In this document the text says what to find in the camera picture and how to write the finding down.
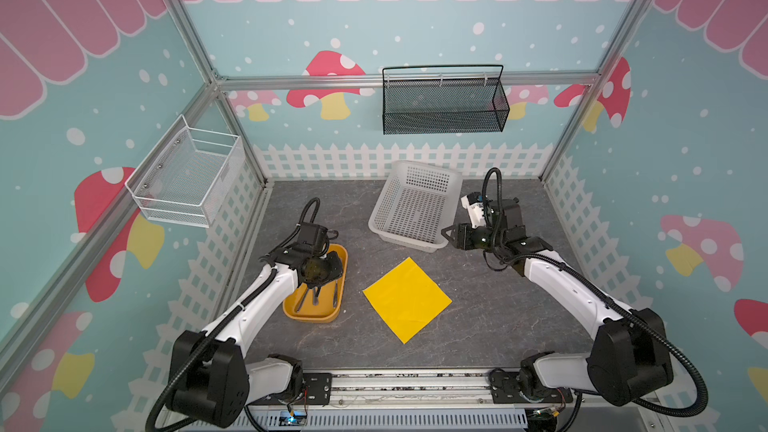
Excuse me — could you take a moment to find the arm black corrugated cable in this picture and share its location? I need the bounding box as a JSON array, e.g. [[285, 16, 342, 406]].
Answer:
[[143, 196, 340, 432], [479, 167, 709, 418]]

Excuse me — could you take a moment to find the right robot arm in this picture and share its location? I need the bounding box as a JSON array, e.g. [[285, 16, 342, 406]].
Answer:
[[441, 192, 674, 406]]

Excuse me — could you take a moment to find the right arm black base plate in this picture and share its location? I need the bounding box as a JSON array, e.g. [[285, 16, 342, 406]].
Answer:
[[487, 368, 573, 406]]

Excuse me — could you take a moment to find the silver table knife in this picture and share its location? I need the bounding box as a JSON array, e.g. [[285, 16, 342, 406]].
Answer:
[[293, 289, 310, 314]]

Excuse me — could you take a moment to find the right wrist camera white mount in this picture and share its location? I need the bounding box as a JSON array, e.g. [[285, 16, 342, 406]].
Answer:
[[460, 192, 486, 228]]

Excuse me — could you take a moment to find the white wire wall basket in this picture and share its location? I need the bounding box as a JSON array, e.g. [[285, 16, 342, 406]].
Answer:
[[125, 116, 245, 228]]

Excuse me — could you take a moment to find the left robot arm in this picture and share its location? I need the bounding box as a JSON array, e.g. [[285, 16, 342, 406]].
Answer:
[[145, 222, 344, 431]]

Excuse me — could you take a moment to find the yellow plastic utensil tray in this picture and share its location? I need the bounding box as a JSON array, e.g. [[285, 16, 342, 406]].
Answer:
[[282, 244, 348, 324]]

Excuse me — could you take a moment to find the black wire mesh wall basket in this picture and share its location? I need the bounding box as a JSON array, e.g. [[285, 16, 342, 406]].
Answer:
[[381, 64, 510, 135]]

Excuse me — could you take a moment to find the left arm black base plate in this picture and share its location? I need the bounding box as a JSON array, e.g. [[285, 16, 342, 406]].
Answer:
[[286, 373, 333, 406]]

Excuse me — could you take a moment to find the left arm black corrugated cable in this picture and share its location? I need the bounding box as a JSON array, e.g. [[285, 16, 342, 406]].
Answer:
[[143, 196, 340, 432]]

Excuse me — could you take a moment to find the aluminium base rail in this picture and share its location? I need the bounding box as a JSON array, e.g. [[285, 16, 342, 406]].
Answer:
[[253, 368, 576, 418]]

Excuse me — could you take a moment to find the white perforated plastic basket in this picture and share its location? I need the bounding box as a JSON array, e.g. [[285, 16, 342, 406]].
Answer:
[[368, 161, 463, 253]]

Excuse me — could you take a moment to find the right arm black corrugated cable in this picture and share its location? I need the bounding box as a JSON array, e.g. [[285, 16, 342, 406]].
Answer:
[[479, 167, 709, 418]]

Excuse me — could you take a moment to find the white vented cable duct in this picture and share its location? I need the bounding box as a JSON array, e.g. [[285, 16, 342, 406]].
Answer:
[[252, 409, 529, 431]]

